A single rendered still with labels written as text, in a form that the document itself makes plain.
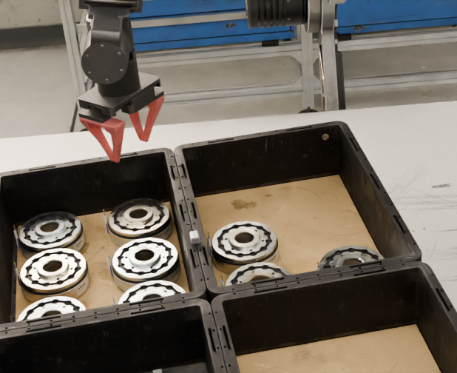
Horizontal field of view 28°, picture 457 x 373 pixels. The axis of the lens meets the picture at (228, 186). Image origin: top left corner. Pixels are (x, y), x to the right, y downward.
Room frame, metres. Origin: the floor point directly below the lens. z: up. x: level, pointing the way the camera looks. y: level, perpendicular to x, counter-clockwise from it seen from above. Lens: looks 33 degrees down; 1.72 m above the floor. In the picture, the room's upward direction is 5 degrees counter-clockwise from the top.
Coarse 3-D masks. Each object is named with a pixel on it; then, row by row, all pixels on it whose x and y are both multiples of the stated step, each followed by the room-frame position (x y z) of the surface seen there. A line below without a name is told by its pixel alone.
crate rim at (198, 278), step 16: (80, 160) 1.32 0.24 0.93; (96, 160) 1.32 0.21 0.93; (0, 176) 1.29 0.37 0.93; (16, 176) 1.30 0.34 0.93; (176, 176) 1.25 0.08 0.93; (0, 192) 1.25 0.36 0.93; (176, 192) 1.20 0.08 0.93; (192, 256) 1.05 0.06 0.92; (192, 272) 1.00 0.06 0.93; (128, 304) 0.94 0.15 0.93; (144, 304) 0.94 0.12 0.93; (32, 320) 0.93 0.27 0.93; (48, 320) 0.93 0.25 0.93; (64, 320) 0.92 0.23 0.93
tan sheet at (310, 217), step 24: (240, 192) 1.33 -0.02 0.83; (264, 192) 1.33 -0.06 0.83; (288, 192) 1.32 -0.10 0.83; (312, 192) 1.31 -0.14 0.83; (336, 192) 1.31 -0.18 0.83; (216, 216) 1.27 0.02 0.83; (240, 216) 1.26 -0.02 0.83; (264, 216) 1.26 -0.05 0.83; (288, 216) 1.25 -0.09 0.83; (312, 216) 1.24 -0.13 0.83; (336, 216) 1.24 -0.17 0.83; (288, 240) 1.18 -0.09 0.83; (312, 240) 1.18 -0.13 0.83; (336, 240) 1.17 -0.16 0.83; (360, 240) 1.17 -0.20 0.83; (288, 264) 1.12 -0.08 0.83; (312, 264) 1.12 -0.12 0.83
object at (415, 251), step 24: (192, 144) 1.34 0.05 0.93; (216, 144) 1.34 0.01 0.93; (192, 192) 1.20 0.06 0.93; (384, 192) 1.15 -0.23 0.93; (192, 216) 1.13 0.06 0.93; (408, 240) 1.03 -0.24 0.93; (360, 264) 0.98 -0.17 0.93; (384, 264) 0.98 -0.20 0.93; (216, 288) 0.96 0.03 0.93; (240, 288) 0.96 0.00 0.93
